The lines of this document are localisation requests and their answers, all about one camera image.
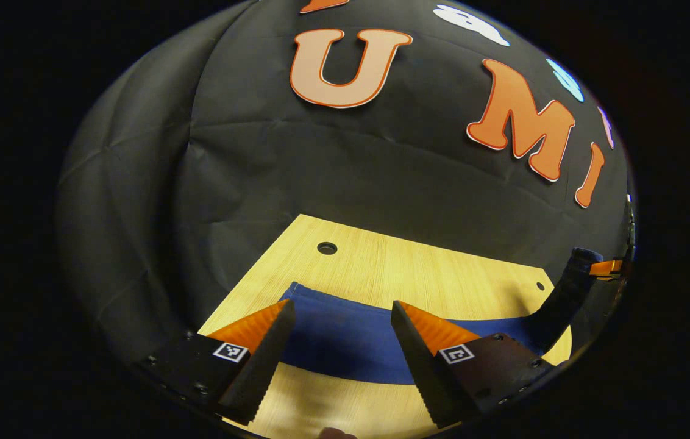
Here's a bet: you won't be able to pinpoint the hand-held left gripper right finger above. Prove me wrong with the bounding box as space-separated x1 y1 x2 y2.
390 299 566 429

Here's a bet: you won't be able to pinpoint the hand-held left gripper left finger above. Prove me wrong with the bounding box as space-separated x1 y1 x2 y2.
137 298 297 427

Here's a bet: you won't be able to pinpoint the blue denim jeans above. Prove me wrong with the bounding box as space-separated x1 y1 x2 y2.
278 247 605 386

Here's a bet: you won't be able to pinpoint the black backdrop cloth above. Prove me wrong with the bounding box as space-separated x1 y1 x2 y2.
55 0 635 366

